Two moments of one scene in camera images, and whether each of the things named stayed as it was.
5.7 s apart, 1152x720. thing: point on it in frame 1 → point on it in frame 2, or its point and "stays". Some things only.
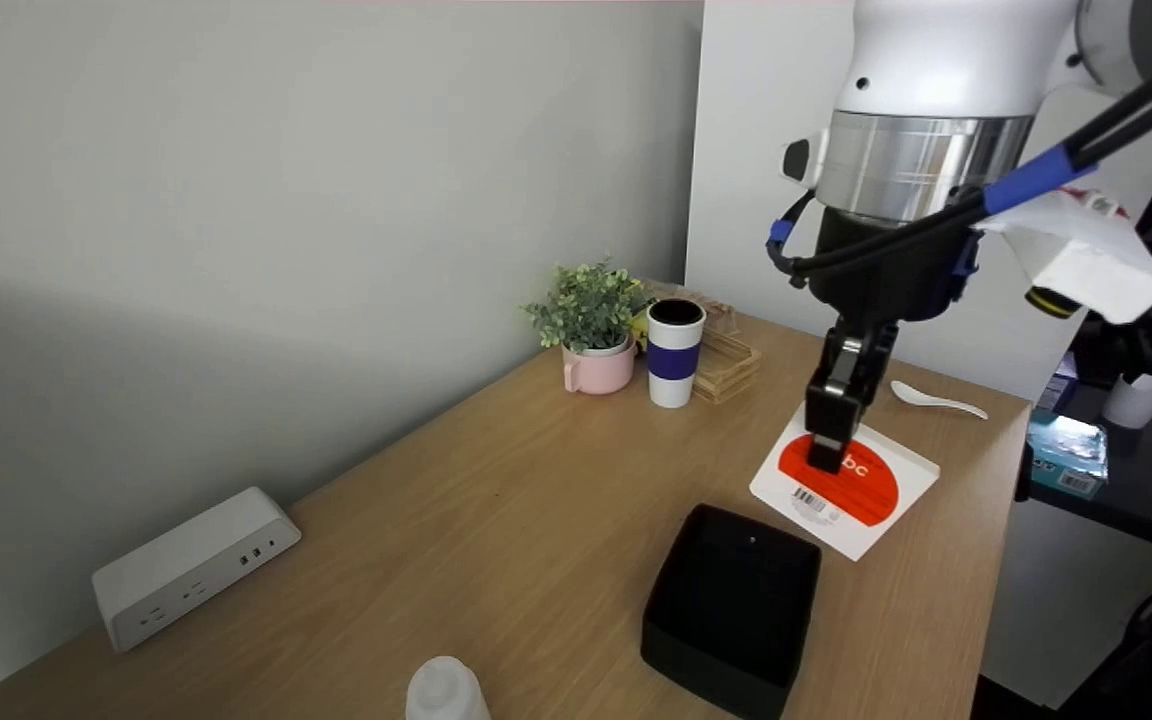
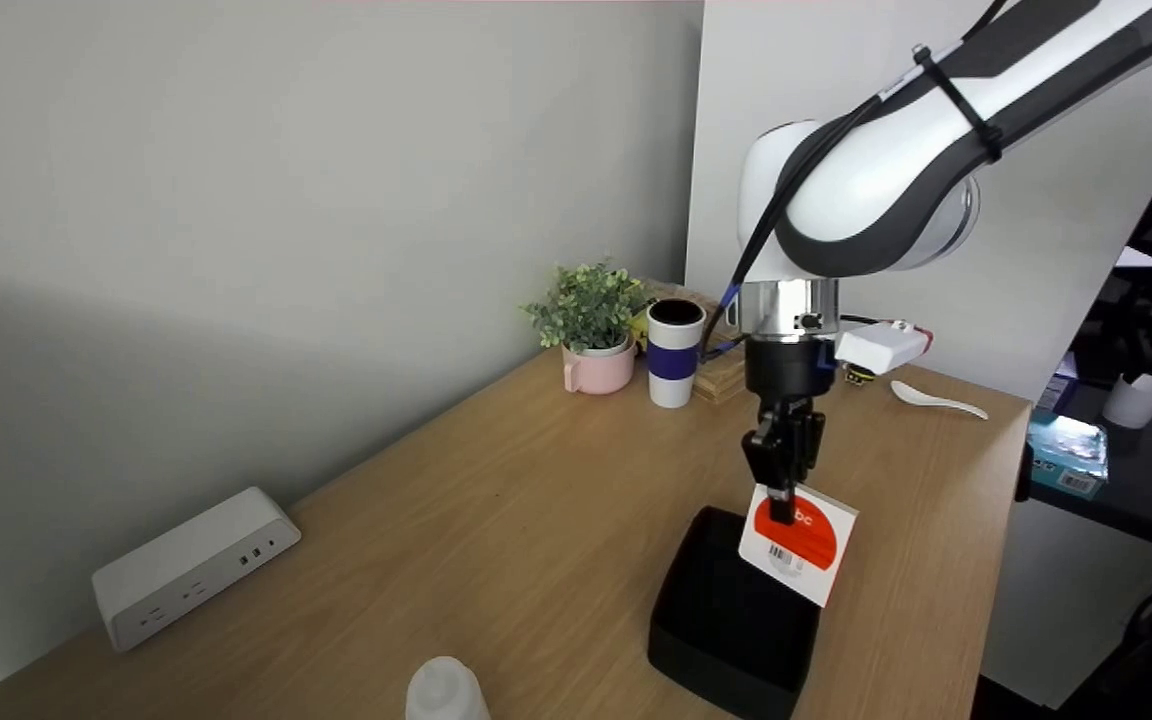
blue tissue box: x=1065 y=452 stays
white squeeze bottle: x=447 y=690 stays
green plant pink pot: x=594 y=317 stays
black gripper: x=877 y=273 → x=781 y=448
